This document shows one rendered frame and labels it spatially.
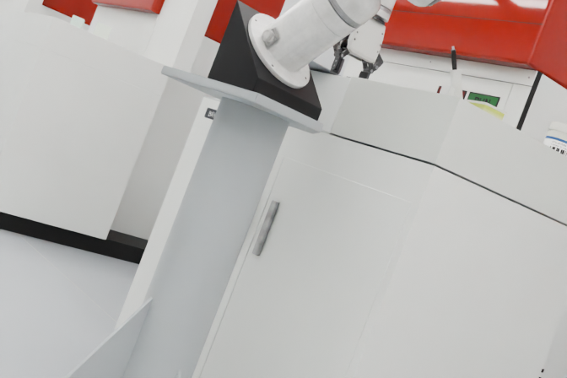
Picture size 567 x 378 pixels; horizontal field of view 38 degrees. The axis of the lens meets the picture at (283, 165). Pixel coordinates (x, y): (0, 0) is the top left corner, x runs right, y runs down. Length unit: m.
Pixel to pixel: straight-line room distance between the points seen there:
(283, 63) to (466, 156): 0.43
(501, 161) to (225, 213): 0.61
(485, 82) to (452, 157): 0.84
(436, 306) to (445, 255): 0.12
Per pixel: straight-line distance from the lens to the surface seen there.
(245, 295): 2.04
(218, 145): 1.76
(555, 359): 2.90
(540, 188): 1.98
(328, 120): 1.98
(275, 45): 1.77
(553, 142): 2.18
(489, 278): 1.93
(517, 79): 2.48
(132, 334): 1.82
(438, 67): 2.69
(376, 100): 1.88
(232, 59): 1.78
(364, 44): 2.05
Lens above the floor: 0.70
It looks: level
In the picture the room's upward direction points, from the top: 21 degrees clockwise
